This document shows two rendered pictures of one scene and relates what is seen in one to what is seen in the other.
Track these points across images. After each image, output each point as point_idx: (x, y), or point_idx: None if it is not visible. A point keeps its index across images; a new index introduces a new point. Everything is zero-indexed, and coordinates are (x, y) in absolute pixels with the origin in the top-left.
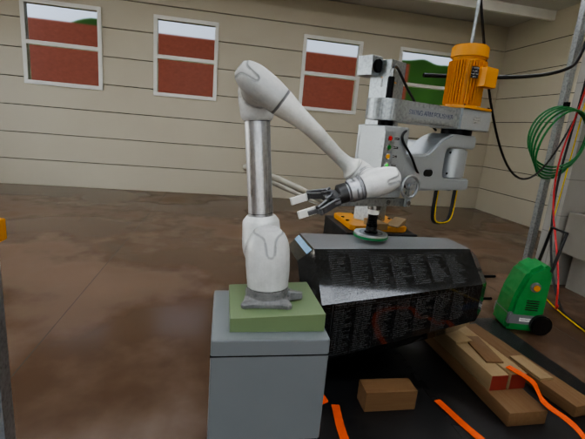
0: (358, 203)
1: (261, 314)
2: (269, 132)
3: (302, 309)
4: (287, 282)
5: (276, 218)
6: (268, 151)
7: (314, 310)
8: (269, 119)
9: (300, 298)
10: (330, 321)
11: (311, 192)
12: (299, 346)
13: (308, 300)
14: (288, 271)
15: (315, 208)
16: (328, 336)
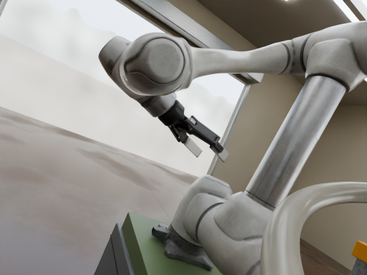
0: None
1: None
2: (301, 91)
3: (148, 222)
4: (173, 218)
5: (237, 194)
6: (287, 114)
7: (137, 218)
8: (306, 76)
9: (152, 231)
10: None
11: (213, 136)
12: None
13: (143, 233)
14: (178, 207)
15: (187, 139)
16: (117, 223)
